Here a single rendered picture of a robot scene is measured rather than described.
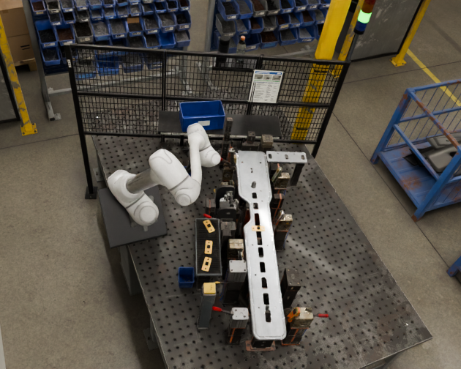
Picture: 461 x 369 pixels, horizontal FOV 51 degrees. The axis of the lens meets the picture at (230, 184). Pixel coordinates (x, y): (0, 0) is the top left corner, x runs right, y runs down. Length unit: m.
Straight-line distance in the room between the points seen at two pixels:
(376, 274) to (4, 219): 2.97
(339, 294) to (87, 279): 1.92
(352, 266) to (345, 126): 2.32
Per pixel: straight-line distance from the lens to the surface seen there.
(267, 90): 3.57
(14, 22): 5.43
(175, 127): 3.53
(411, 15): 6.26
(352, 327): 3.25
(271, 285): 2.88
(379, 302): 3.40
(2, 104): 4.88
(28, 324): 3.93
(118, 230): 3.28
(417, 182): 4.96
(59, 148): 4.87
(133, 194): 2.97
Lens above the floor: 3.50
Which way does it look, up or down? 50 degrees down
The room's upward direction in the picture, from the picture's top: 11 degrees clockwise
